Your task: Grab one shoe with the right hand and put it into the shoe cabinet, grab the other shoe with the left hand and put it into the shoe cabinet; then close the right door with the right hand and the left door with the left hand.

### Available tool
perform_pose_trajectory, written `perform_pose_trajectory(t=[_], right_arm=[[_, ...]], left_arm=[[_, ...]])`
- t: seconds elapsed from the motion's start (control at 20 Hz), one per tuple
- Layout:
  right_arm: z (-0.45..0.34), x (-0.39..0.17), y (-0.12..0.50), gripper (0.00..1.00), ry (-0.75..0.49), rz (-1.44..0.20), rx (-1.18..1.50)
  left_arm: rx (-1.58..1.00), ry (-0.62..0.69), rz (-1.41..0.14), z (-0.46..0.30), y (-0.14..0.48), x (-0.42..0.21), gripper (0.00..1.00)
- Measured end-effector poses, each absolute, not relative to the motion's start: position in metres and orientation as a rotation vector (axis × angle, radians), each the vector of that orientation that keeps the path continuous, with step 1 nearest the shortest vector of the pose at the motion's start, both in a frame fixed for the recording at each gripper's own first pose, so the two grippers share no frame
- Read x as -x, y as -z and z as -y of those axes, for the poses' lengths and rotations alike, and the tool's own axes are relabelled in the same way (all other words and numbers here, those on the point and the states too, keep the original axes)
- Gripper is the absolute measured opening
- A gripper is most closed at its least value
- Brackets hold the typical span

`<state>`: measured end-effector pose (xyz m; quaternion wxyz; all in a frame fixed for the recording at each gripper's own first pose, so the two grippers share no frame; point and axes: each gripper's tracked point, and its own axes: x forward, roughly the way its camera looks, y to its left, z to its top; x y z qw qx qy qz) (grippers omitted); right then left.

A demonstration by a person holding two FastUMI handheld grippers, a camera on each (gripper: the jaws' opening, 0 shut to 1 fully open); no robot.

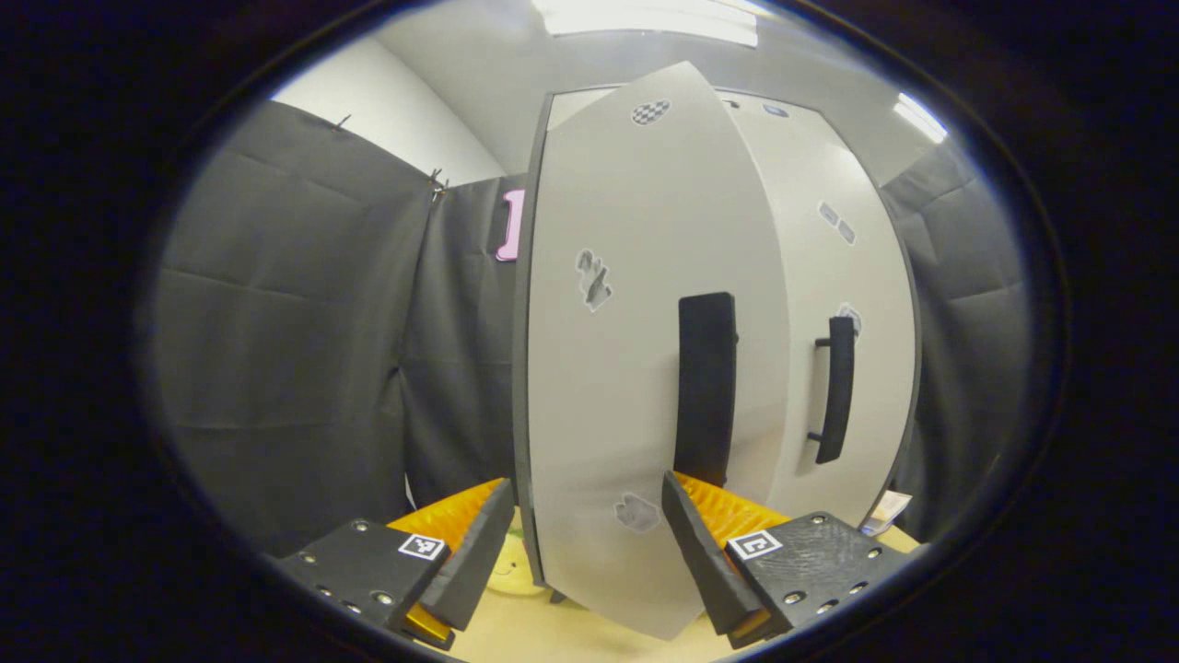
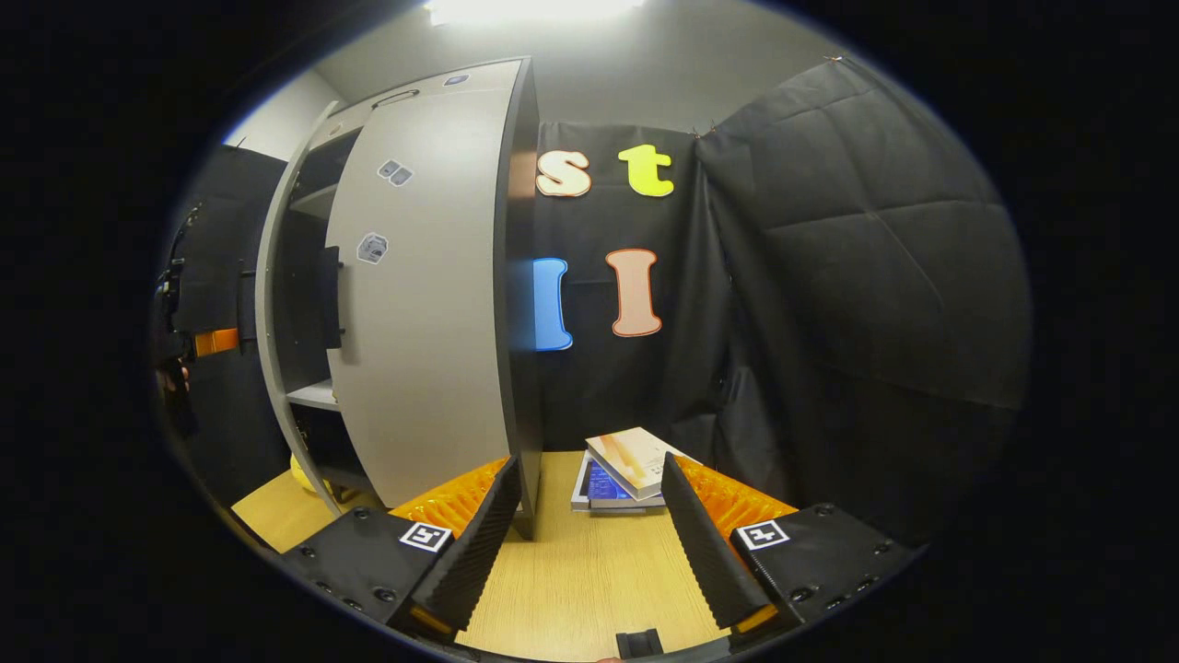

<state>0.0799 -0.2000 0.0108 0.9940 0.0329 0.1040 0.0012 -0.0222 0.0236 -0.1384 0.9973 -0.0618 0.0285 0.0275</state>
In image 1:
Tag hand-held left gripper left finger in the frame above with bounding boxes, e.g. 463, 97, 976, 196
263, 477, 517, 652

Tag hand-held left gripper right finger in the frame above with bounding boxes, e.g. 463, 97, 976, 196
660, 470, 910, 651

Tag grey cabinet door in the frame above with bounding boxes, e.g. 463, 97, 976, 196
728, 92, 922, 533
527, 60, 795, 642

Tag grey shoe cabinet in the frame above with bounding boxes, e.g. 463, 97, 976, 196
511, 85, 922, 606

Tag grey cabinet drawer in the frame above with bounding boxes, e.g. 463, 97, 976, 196
550, 86, 825, 139

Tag yellow soft object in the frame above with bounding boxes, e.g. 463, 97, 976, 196
488, 532, 538, 597

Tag white paper card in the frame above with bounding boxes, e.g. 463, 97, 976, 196
861, 491, 914, 537

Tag black backdrop cloth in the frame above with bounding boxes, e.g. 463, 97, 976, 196
152, 99, 1033, 558

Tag small ceiling light panel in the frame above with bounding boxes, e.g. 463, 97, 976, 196
892, 92, 951, 145

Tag large ceiling light panel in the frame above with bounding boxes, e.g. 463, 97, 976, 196
530, 0, 759, 48

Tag black left door handle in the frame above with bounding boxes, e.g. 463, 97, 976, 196
674, 292, 740, 489

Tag black door handle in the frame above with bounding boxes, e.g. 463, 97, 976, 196
674, 292, 740, 489
807, 316, 857, 465

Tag black right door handle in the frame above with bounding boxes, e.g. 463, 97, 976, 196
807, 316, 857, 465

